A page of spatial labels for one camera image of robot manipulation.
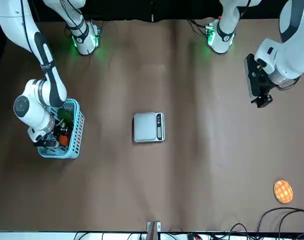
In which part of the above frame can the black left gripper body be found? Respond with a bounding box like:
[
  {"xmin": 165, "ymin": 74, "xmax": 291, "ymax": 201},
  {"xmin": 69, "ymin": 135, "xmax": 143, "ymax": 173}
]
[{"xmin": 257, "ymin": 70, "xmax": 274, "ymax": 95}]

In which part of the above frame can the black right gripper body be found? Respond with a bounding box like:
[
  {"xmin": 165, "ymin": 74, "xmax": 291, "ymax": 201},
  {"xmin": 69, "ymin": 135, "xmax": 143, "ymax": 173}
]
[{"xmin": 48, "ymin": 124, "xmax": 64, "ymax": 143}]

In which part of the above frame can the light blue plastic basket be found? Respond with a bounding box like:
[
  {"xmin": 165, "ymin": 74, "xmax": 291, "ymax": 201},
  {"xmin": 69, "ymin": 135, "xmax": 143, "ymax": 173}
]
[{"xmin": 37, "ymin": 97, "xmax": 85, "ymax": 159}]

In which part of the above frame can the silver digital kitchen scale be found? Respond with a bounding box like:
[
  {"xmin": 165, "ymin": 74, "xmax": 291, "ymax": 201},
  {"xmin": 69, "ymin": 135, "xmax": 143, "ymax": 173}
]
[{"xmin": 133, "ymin": 112, "xmax": 166, "ymax": 144}]

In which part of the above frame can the right wrist black flat plate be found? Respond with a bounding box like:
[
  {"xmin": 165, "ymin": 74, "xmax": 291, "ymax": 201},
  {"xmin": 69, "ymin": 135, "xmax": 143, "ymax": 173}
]
[{"xmin": 33, "ymin": 138, "xmax": 60, "ymax": 149}]

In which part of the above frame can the wrist black flat plate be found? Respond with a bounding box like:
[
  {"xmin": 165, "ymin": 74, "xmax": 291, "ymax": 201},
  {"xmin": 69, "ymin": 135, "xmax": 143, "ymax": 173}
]
[
  {"xmin": 243, "ymin": 53, "xmax": 262, "ymax": 99},
  {"xmin": 33, "ymin": 138, "xmax": 60, "ymax": 149}
]

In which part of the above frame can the left wrist black flat plate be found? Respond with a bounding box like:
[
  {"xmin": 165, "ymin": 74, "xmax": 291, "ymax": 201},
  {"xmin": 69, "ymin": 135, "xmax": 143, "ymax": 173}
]
[{"xmin": 243, "ymin": 53, "xmax": 262, "ymax": 99}]

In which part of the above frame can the short dark green cucumber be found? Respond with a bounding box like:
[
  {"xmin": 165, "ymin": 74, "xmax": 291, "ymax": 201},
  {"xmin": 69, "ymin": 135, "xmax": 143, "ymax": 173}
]
[{"xmin": 57, "ymin": 109, "xmax": 74, "ymax": 123}]

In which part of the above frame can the round orange checkered bread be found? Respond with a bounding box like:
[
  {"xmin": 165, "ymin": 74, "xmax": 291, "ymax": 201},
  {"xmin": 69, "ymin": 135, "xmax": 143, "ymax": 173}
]
[{"xmin": 273, "ymin": 179, "xmax": 294, "ymax": 205}]

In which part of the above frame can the white side desk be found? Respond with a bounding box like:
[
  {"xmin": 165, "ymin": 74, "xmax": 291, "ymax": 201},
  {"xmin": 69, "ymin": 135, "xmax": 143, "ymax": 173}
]
[{"xmin": 0, "ymin": 231, "xmax": 304, "ymax": 240}]

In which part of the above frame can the black backdrop curtain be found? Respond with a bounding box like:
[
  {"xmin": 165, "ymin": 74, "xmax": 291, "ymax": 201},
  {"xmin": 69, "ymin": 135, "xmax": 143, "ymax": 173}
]
[{"xmin": 0, "ymin": 0, "xmax": 304, "ymax": 25}]

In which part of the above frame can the left arm base cable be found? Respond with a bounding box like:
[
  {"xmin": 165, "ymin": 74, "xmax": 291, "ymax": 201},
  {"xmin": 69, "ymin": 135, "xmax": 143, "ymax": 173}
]
[{"xmin": 188, "ymin": 19, "xmax": 208, "ymax": 33}]

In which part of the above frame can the aluminium profile camera post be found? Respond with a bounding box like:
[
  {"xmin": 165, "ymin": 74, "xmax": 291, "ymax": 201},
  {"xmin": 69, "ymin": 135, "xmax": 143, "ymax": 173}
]
[{"xmin": 146, "ymin": 220, "xmax": 162, "ymax": 240}]

